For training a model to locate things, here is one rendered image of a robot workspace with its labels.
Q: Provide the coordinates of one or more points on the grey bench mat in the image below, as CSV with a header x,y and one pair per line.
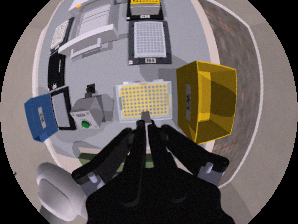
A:
x,y
108,66

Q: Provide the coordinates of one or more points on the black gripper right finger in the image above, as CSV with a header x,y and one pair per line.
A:
x,y
190,154

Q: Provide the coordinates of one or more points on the yellow waste bin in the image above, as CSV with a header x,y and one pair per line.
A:
x,y
216,95

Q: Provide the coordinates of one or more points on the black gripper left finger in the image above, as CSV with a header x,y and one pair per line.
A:
x,y
105,164

